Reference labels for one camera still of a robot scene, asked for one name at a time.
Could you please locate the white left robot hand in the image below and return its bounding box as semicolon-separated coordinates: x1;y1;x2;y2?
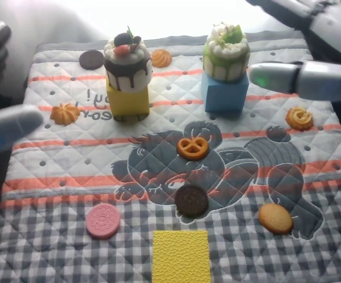
0;20;45;166

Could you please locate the orange spiral cookie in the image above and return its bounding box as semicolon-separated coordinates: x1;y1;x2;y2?
285;106;314;131

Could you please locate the orange rosette swirl cookie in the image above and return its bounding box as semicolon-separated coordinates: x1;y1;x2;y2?
151;48;173;69

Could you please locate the blue block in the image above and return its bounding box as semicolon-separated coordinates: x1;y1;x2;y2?
200;71;250;113

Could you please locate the green cream toy cake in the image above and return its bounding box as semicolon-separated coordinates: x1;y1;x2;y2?
202;21;251;84

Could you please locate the plain dark round cookie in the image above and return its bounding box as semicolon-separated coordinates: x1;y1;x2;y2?
78;50;104;71

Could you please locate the plain golden round biscuit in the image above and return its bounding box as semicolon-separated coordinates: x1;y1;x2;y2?
257;202;294;235

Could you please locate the large textured yellow cube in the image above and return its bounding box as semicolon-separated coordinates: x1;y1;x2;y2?
151;230;211;283

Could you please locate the grey quilt with bear print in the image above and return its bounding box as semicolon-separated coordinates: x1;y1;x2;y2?
0;29;341;283

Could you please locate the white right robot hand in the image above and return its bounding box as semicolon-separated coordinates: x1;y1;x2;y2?
245;0;341;103

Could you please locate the embossed dark sandwich cookie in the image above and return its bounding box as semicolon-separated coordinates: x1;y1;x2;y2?
174;183;210;219

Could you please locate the orange pretzel cookie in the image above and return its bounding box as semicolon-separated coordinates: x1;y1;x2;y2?
176;136;210;162

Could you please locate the orange flower shaped cookie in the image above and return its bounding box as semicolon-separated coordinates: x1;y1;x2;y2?
49;103;81;127

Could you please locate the chocolate drip toy cake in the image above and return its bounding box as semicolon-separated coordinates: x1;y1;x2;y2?
103;25;154;94

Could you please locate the pink sandwich cookie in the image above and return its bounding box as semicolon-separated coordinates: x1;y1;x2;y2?
85;203;121;239

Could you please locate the yellow block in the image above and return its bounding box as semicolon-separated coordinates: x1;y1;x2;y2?
106;77;151;116

